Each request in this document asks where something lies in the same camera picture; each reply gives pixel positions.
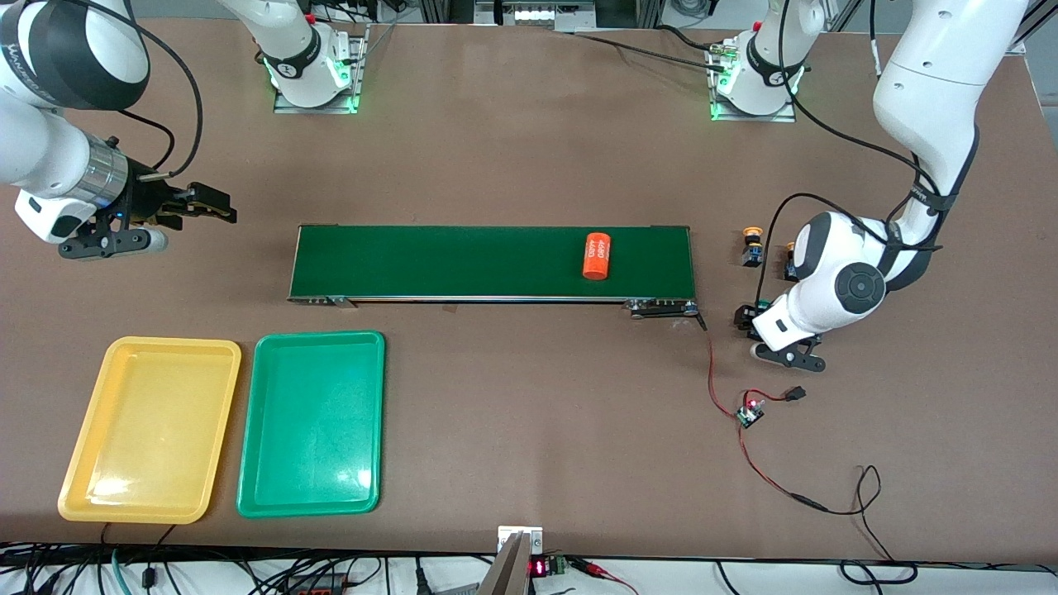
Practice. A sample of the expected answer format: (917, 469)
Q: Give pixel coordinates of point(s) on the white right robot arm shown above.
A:
(50, 157)

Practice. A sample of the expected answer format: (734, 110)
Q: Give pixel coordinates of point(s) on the green plastic tray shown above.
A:
(310, 430)

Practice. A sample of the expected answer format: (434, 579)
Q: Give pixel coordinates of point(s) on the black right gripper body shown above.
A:
(147, 203)

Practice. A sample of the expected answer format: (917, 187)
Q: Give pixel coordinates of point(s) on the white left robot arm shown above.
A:
(926, 83)

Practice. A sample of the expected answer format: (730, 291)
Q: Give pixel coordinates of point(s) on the red black clip lead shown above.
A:
(599, 572)

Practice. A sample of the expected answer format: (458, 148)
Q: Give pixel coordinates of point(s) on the grey metal bar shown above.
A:
(506, 574)

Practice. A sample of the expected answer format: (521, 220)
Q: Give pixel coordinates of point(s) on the small speed controller board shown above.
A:
(750, 416)

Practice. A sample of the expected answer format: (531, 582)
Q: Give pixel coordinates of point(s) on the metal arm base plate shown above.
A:
(314, 109)
(744, 118)

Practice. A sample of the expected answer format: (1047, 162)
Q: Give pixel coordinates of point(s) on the red digit display module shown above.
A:
(545, 567)

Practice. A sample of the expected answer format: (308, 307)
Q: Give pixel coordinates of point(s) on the metal clamp bracket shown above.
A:
(521, 535)

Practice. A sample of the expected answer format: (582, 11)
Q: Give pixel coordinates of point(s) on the black power strip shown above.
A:
(314, 587)

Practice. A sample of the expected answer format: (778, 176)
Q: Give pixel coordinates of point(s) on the aluminium frame with white light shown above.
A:
(533, 15)

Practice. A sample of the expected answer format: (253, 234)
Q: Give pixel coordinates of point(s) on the orange 4680 cylinder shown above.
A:
(597, 256)

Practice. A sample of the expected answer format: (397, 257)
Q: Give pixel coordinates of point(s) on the yellow push button switch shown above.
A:
(752, 248)
(790, 264)

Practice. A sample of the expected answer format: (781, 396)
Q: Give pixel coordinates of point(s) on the yellow plastic tray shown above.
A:
(149, 430)

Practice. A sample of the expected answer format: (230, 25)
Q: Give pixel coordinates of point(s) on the aluminium frame strut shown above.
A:
(1021, 47)

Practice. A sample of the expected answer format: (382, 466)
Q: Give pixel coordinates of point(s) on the green conveyor belt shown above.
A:
(455, 260)

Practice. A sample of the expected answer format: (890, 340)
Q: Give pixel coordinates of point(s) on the black plug with red lead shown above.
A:
(796, 393)

